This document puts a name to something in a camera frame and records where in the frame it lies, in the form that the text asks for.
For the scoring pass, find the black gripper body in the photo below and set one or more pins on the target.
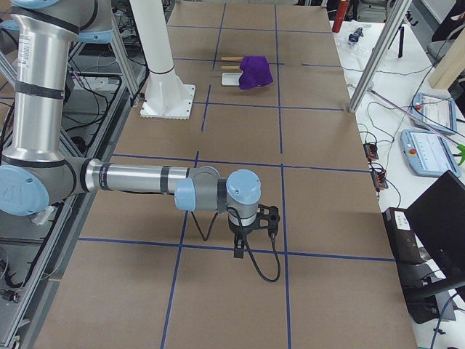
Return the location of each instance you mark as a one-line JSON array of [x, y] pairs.
[[240, 231]]

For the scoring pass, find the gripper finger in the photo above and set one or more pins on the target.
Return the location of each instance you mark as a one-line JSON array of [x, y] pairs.
[[239, 249]]

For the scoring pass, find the purple microfibre towel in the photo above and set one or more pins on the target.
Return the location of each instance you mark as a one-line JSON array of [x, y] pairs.
[[255, 72]]

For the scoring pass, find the white towel rack stand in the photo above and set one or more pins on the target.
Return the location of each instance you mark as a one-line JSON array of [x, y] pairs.
[[231, 71]]

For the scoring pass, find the orange black connector block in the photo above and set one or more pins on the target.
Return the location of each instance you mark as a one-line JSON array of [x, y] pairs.
[[371, 151]]

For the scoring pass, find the black monitor on stand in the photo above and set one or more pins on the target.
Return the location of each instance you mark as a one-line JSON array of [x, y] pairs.
[[427, 241]]

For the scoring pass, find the blue teach pendant near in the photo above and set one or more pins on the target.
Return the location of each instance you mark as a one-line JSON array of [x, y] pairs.
[[428, 154]]

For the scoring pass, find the blue teach pendant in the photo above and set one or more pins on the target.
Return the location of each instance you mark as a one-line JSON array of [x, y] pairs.
[[428, 154], [438, 112]]

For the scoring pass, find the crumpled clear plastic wrap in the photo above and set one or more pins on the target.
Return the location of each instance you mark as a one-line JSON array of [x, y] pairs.
[[358, 50]]

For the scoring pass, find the folded dark blue umbrella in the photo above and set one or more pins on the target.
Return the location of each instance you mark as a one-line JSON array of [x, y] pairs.
[[354, 37]]

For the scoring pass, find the blue teach pendant far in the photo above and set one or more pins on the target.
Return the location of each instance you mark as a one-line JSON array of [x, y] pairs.
[[438, 112]]

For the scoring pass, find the red cylinder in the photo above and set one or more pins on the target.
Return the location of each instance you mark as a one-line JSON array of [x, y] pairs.
[[340, 15]]

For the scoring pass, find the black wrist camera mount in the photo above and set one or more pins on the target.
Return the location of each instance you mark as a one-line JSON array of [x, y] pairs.
[[268, 218]]

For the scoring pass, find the aluminium frame post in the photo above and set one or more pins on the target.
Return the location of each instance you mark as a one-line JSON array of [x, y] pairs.
[[387, 34]]

